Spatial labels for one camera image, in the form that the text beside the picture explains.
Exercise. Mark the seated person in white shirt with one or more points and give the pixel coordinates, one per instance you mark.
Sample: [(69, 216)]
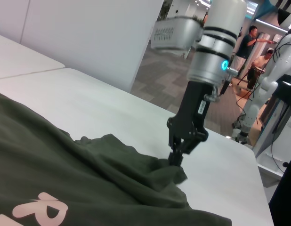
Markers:
[(261, 61)]

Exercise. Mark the green potted plant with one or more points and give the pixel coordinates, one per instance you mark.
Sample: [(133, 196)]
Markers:
[(165, 9)]

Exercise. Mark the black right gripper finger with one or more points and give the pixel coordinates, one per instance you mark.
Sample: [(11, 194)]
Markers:
[(184, 148), (172, 150)]

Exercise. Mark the white humanoid robot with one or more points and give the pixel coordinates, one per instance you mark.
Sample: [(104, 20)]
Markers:
[(251, 110)]

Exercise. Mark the standing person in dark shirt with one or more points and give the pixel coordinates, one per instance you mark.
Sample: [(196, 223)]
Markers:
[(245, 44)]

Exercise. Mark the dark green printed T-shirt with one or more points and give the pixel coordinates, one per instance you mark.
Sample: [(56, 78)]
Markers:
[(77, 169)]

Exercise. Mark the small silver right gripper connector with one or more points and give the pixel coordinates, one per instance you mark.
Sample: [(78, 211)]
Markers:
[(211, 95)]

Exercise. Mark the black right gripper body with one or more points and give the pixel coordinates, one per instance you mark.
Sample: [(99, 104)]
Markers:
[(190, 113)]

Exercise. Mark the black metal stand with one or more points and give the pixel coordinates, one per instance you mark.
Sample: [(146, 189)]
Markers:
[(285, 94)]

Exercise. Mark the black panel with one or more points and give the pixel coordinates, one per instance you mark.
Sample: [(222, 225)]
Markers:
[(285, 195)]

